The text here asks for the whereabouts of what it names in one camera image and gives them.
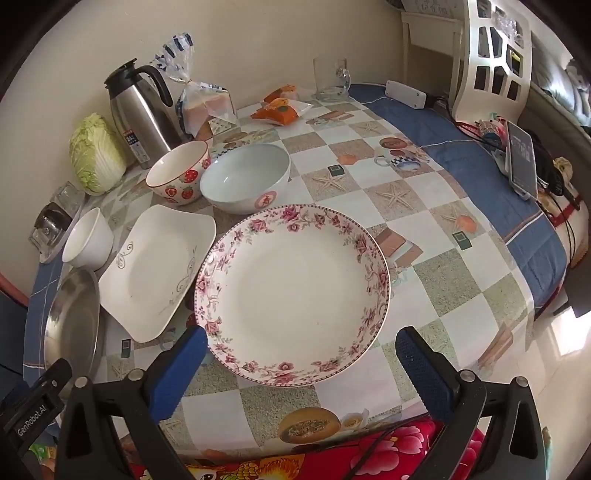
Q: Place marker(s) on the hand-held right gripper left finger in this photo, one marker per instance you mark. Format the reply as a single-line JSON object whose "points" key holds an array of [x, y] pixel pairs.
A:
{"points": [[178, 369]]}

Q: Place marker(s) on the large orange snack packet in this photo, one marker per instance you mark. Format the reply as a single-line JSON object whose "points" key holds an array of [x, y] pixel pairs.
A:
{"points": [[281, 112]]}

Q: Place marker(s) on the stainless steel thermos jug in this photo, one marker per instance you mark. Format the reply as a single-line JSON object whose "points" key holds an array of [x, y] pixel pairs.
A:
{"points": [[138, 115]]}

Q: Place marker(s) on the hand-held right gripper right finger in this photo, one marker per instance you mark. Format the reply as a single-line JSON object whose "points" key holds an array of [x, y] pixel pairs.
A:
{"points": [[425, 374]]}

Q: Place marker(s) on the stainless steel plate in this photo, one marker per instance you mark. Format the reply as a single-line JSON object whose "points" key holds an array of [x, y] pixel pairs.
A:
{"points": [[74, 323]]}

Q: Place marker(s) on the napa cabbage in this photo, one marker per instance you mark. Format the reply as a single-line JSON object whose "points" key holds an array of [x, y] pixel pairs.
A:
{"points": [[94, 152]]}

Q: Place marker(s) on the small orange snack packet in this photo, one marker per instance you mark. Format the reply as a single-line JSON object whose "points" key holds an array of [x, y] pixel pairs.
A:
{"points": [[281, 91]]}

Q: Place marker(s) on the bagged sliced bread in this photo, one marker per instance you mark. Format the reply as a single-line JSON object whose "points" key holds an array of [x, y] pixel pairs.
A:
{"points": [[203, 108]]}

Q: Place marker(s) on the checkered printed tablecloth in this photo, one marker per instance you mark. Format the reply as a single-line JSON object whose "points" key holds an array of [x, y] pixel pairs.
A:
{"points": [[415, 207]]}

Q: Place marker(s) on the clear glass cup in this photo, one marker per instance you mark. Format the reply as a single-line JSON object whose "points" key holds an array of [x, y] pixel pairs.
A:
{"points": [[69, 198]]}

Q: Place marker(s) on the white power strip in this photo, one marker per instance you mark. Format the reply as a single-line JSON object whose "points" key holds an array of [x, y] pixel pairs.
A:
{"points": [[406, 94]]}

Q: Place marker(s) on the smartphone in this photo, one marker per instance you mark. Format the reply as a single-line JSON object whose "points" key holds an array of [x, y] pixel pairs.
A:
{"points": [[521, 157]]}

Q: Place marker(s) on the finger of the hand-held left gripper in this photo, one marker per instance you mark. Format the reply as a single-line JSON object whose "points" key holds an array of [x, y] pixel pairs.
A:
{"points": [[54, 376]]}

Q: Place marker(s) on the small white bowl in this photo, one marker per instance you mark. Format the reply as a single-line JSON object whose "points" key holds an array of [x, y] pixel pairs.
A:
{"points": [[87, 240]]}

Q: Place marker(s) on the glass cup with dark base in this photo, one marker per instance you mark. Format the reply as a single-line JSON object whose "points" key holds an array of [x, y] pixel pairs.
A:
{"points": [[48, 228]]}

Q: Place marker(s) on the white tray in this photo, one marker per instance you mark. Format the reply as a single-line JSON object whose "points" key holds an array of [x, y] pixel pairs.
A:
{"points": [[51, 254]]}

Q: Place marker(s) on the glass mug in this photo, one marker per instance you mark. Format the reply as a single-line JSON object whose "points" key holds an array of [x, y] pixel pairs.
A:
{"points": [[328, 78]]}

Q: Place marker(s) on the grey sofa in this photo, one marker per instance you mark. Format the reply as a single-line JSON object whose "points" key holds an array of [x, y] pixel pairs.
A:
{"points": [[554, 74]]}

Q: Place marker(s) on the pale blue bowl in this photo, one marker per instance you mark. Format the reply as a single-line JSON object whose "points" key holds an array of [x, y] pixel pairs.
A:
{"points": [[240, 170]]}

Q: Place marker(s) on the floral round plate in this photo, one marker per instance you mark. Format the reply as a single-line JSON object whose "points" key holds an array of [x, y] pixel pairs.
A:
{"points": [[291, 286]]}

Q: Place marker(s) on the blue cabinet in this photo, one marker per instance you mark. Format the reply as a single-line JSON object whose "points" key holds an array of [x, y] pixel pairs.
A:
{"points": [[11, 332]]}

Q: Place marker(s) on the strawberry print bowl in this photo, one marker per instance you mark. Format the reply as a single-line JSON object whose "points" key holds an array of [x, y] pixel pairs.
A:
{"points": [[178, 161]]}

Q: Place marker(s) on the white cutout chair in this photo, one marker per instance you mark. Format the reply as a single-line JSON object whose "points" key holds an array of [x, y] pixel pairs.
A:
{"points": [[466, 69]]}

